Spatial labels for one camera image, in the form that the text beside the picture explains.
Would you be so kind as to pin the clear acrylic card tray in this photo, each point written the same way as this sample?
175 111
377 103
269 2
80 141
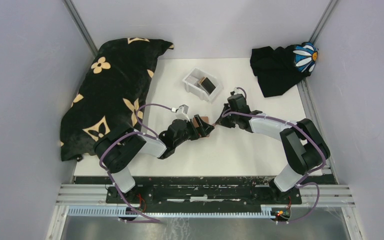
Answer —
199 91

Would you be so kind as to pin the dark credit card in tray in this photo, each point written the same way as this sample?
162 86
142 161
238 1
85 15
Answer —
207 84

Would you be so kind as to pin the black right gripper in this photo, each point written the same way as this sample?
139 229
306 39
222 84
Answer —
222 121

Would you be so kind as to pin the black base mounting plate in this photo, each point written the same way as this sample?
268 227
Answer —
199 194

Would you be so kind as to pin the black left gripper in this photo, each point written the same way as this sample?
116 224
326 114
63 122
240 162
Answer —
204 129

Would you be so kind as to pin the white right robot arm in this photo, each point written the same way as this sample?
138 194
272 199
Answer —
304 147

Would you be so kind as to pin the aluminium rail frame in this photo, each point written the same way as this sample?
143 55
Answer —
85 197

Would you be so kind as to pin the black cloth with daisy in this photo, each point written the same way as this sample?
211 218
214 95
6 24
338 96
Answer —
277 70

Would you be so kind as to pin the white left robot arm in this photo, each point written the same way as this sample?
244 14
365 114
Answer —
119 147

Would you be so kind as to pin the black floral pillow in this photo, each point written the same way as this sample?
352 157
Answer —
112 92

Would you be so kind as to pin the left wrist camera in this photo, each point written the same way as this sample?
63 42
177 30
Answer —
181 112

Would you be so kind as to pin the stack of grey cards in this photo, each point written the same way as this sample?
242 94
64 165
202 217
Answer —
192 80

